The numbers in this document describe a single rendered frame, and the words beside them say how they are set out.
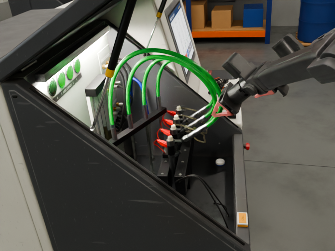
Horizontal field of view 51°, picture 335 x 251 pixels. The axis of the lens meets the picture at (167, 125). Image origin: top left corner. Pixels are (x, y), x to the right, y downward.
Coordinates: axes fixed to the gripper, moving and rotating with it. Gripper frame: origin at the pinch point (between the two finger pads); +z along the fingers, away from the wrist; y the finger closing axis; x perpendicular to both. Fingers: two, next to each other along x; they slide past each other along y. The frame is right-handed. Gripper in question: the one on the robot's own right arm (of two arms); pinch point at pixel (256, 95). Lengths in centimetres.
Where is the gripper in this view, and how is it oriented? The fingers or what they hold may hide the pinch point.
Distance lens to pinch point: 125.9
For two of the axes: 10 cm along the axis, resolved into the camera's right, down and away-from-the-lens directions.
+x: -4.0, 4.7, -7.9
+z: -6.0, 5.1, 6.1
